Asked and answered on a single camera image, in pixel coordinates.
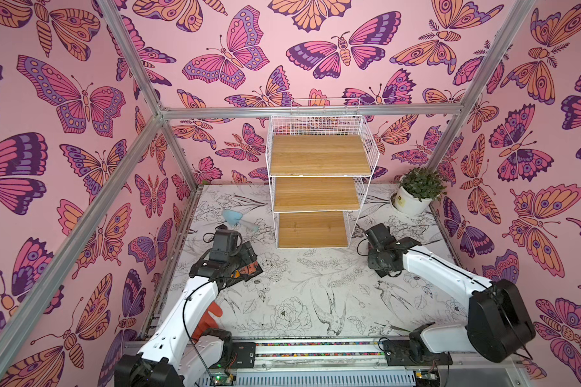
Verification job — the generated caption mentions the white wire shelf rack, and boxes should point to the white wire shelf rack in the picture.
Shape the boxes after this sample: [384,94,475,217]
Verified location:
[266,114,380,248]

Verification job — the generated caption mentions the red tea bag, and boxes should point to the red tea bag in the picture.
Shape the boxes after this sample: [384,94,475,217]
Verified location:
[237,261,263,282]

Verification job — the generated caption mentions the green potted plant white pot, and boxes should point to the green potted plant white pot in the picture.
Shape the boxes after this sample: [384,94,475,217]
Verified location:
[392,167,445,216]

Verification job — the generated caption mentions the middle wooden shelf board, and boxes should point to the middle wooden shelf board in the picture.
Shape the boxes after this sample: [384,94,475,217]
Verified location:
[273,177,365,213]

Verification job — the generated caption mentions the light blue garden trowel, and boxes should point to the light blue garden trowel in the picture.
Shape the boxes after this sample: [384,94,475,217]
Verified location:
[222,209,259,232]

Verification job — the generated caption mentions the top wooden shelf board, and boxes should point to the top wooden shelf board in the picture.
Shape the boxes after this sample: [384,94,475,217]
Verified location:
[270,135,371,177]

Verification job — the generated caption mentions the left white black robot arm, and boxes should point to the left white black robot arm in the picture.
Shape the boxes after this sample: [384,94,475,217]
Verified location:
[114,242,262,386]

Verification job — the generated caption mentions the wooden shelf board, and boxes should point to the wooden shelf board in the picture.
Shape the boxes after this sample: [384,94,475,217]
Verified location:
[278,211,349,249]
[273,177,365,213]
[270,135,371,177]

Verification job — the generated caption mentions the bottom wooden shelf board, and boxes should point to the bottom wooden shelf board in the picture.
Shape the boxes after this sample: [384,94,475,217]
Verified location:
[278,211,349,249]

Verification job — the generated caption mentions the red oven mitt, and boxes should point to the red oven mitt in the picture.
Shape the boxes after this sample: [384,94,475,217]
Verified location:
[191,302,223,342]

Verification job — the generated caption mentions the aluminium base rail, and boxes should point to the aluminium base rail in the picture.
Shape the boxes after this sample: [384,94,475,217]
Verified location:
[110,335,529,387]

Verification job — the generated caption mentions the aluminium frame profiles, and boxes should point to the aluminium frame profiles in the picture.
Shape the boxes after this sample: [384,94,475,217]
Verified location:
[0,0,538,387]

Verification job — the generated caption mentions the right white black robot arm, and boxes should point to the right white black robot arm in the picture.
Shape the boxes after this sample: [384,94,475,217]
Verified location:
[365,223,537,363]

